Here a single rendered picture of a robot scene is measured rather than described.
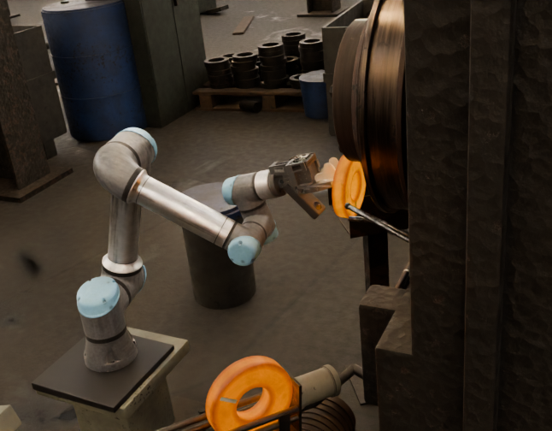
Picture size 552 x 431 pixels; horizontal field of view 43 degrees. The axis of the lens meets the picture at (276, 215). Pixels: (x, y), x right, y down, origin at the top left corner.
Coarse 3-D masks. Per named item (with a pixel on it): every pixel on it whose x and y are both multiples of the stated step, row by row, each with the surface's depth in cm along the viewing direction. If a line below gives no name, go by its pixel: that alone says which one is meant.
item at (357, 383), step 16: (368, 192) 218; (368, 208) 191; (352, 224) 192; (368, 224) 193; (400, 224) 194; (368, 240) 204; (384, 240) 205; (368, 256) 207; (384, 256) 207; (368, 272) 210; (384, 272) 210; (352, 384) 229
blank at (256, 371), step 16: (240, 368) 118; (256, 368) 119; (272, 368) 120; (224, 384) 117; (240, 384) 118; (256, 384) 120; (272, 384) 122; (288, 384) 123; (208, 400) 118; (224, 400) 117; (272, 400) 123; (288, 400) 125; (208, 416) 119; (224, 416) 119; (240, 416) 122; (256, 416) 123
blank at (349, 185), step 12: (336, 168) 165; (348, 168) 164; (360, 168) 171; (336, 180) 164; (348, 180) 164; (360, 180) 173; (336, 192) 164; (348, 192) 165; (360, 192) 173; (336, 204) 166; (360, 204) 175; (348, 216) 168
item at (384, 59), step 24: (384, 0) 119; (384, 24) 116; (384, 48) 115; (360, 72) 116; (384, 72) 115; (360, 96) 116; (384, 96) 115; (360, 120) 117; (384, 120) 116; (360, 144) 119; (384, 144) 118; (384, 168) 121; (384, 192) 127
